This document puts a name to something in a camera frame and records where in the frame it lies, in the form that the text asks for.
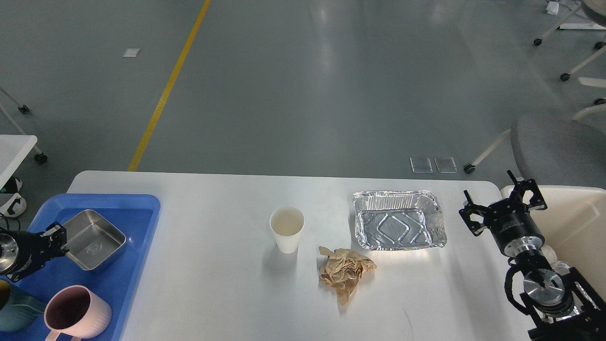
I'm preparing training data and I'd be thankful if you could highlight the blue plastic tray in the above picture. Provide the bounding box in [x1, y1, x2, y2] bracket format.
[16, 193, 160, 341]

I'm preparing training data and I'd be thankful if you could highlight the white paper cup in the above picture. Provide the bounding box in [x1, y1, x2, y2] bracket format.
[270, 206, 305, 254]

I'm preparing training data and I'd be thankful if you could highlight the crumpled brown paper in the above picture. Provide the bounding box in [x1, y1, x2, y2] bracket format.
[319, 246, 377, 306]

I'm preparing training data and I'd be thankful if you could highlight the black white sneaker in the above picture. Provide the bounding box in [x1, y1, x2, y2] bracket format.
[0, 176, 27, 218]

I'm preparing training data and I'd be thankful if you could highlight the white side table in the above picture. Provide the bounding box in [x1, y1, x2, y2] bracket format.
[0, 105, 48, 186]

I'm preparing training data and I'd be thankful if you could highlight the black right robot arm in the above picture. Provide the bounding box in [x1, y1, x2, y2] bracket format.
[459, 171, 605, 341]

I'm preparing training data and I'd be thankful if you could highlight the teal ceramic mug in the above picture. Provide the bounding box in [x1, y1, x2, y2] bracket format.
[0, 280, 47, 332]

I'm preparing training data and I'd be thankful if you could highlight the aluminium foil tray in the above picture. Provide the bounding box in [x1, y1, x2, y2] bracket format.
[352, 190, 447, 251]

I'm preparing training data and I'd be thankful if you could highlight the grey office chair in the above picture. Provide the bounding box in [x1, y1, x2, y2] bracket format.
[463, 114, 606, 188]

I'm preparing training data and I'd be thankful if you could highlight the white cup in bin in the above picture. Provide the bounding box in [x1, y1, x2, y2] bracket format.
[541, 244, 558, 268]

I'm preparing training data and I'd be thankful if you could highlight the white chair base with casters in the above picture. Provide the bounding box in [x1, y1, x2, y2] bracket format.
[533, 0, 606, 106]

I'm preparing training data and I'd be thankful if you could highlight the stainless steel tray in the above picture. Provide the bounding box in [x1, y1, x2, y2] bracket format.
[62, 209, 127, 272]

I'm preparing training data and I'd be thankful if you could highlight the pink ribbed mug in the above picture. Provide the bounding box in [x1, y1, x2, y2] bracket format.
[44, 285, 112, 341]

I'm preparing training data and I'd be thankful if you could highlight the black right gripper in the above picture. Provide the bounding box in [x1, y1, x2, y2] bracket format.
[459, 170, 548, 257]

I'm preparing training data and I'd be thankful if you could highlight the beige plastic bin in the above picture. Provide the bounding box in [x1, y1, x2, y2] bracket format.
[530, 185, 606, 298]

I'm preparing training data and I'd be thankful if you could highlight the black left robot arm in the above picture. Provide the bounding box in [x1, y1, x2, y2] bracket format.
[0, 222, 69, 283]

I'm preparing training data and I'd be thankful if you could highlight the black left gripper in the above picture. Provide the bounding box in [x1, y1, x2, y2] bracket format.
[2, 223, 67, 283]

